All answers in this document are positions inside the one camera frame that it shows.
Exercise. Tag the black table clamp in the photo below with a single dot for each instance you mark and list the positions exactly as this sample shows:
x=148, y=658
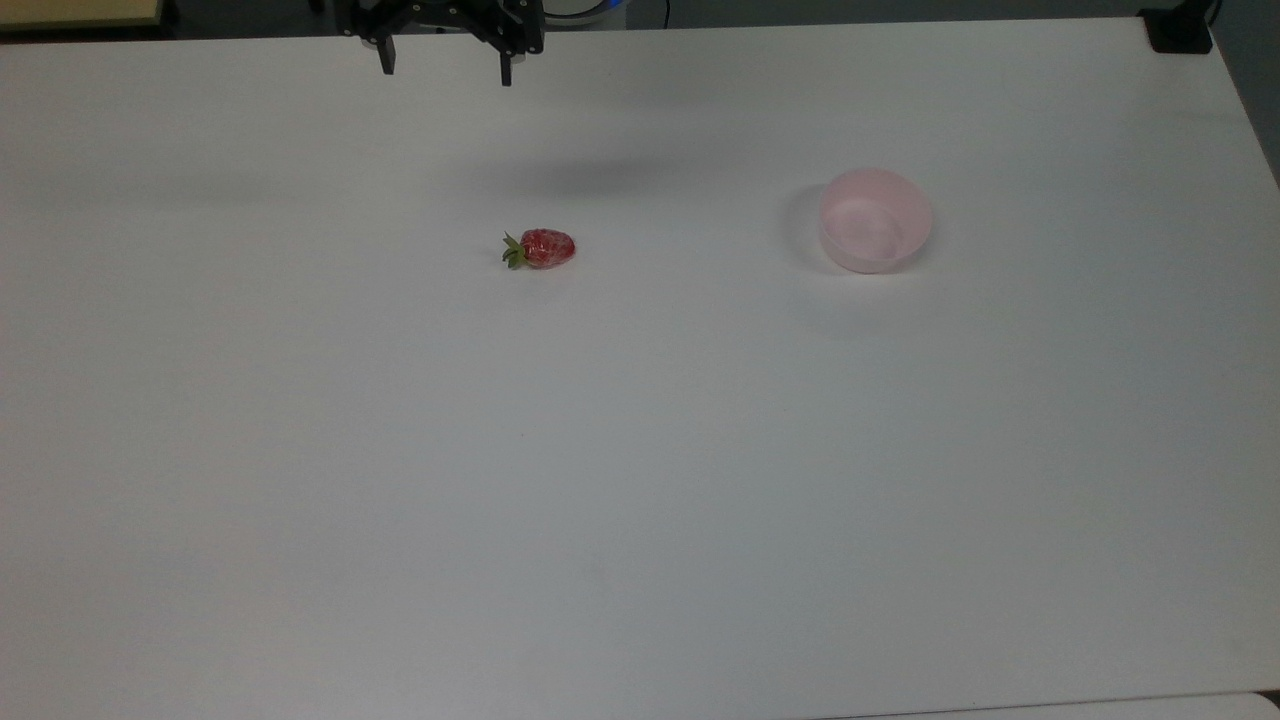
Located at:
x=1178, y=30

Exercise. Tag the red strawberry with green leaves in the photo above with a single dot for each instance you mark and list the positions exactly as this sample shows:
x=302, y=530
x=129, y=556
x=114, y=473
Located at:
x=545, y=248

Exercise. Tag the pink plastic bowl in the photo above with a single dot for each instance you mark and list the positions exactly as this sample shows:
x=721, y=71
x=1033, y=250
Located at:
x=876, y=220

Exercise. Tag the beige wooden board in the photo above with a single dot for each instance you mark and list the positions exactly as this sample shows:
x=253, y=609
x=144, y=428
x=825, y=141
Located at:
x=78, y=10

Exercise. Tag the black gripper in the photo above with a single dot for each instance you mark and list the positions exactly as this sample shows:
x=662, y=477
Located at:
x=450, y=10

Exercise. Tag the white robot arm blue light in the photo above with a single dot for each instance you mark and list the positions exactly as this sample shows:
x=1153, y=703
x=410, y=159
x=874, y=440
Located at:
x=585, y=8

